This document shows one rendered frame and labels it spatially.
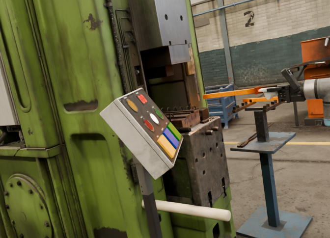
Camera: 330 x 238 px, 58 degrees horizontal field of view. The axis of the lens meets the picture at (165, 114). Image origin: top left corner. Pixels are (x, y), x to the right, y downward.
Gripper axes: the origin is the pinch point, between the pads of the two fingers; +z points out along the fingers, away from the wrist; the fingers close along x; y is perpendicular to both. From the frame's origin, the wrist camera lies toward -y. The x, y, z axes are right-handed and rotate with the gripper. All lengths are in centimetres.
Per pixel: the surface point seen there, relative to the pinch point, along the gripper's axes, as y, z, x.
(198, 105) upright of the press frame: 11, 51, 23
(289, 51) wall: 4, 160, 730
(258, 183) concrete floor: 107, 52, 113
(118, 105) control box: -10, 17, -82
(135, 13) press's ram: -47, 49, -28
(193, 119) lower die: 12.3, 36.2, -9.7
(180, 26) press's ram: -38, 37, -7
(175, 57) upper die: -22.6, 36.4, -17.7
